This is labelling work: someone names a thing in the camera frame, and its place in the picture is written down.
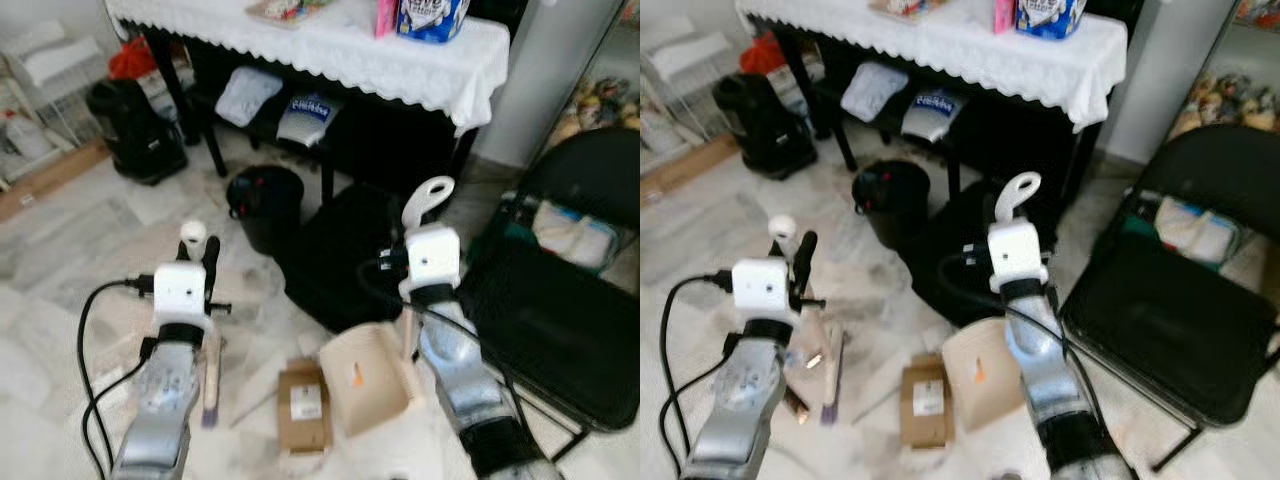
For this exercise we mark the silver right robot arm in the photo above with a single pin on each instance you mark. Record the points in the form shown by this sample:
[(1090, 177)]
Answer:
[(1035, 360), (450, 350)]

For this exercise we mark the black round bin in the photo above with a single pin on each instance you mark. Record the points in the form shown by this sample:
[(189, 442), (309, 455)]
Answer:
[(265, 205), (890, 200)]

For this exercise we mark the black flat bag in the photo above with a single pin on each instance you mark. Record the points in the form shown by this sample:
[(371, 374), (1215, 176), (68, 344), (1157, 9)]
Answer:
[(960, 275), (335, 260)]

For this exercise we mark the small cardboard box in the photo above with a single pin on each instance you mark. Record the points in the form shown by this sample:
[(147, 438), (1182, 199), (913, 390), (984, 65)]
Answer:
[(305, 405), (928, 400)]

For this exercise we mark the black appliance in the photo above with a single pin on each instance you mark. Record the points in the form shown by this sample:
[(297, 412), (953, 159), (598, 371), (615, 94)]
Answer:
[(760, 125), (135, 130)]

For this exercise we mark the wooden board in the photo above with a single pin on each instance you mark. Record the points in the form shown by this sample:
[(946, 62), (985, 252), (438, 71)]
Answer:
[(50, 180), (690, 168)]

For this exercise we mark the plain white sack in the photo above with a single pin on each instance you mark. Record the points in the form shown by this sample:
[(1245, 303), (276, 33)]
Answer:
[(874, 92), (248, 97)]

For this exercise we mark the white sack with blue print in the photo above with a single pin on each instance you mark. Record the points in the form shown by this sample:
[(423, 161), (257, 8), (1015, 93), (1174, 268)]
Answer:
[(308, 120), (932, 115)]

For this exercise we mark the red plastic bag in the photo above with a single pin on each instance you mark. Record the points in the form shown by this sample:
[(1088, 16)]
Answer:
[(762, 54), (132, 60)]

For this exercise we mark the black table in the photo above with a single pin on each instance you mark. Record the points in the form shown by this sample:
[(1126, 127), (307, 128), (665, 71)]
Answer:
[(390, 135), (1010, 140)]

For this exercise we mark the bag with white packs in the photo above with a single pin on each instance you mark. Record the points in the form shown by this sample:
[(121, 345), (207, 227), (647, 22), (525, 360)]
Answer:
[(1195, 230), (570, 235)]

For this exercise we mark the black folding chair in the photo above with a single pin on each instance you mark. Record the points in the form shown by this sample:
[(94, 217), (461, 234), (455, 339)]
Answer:
[(550, 330), (1170, 330)]

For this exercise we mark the white lace tablecloth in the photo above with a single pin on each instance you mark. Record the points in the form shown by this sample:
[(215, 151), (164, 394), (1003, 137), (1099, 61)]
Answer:
[(350, 55), (980, 50)]

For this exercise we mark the plush toys display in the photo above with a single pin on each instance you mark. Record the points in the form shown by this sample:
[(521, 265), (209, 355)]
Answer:
[(1230, 100), (600, 105)]

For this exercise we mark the colourful magazine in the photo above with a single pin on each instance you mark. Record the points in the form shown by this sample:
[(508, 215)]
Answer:
[(285, 10), (905, 8)]

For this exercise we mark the pink box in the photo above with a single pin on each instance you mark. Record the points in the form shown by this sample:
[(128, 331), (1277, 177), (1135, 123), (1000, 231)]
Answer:
[(386, 16), (1004, 14)]

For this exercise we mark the blue white tissue pack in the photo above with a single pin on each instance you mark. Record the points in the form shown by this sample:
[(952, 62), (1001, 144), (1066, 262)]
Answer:
[(432, 18), (1050, 16)]

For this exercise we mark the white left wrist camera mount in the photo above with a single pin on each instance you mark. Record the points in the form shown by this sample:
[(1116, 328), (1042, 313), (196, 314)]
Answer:
[(180, 292), (762, 290)]

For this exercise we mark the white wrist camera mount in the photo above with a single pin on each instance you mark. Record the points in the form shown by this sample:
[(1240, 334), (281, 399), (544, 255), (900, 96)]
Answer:
[(762, 290), (1018, 255), (435, 258), (180, 292)]

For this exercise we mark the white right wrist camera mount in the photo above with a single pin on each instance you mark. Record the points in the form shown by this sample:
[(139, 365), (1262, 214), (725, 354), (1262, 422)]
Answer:
[(1018, 255), (435, 258)]

